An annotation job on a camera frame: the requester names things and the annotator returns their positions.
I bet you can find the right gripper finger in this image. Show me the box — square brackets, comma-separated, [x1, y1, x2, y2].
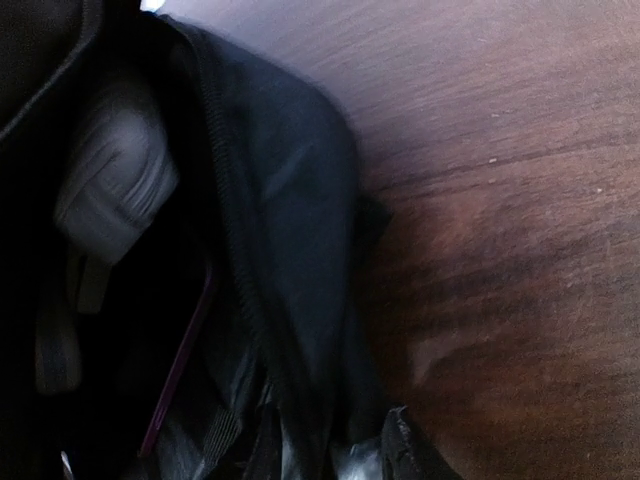
[381, 406, 462, 480]

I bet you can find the black student backpack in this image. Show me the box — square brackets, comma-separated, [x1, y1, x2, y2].
[1, 1, 403, 479]

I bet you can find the pink smartphone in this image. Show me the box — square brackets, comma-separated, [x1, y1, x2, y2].
[137, 259, 218, 458]

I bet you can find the beige fabric pencil pouch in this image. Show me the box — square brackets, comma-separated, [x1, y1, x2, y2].
[34, 78, 179, 396]

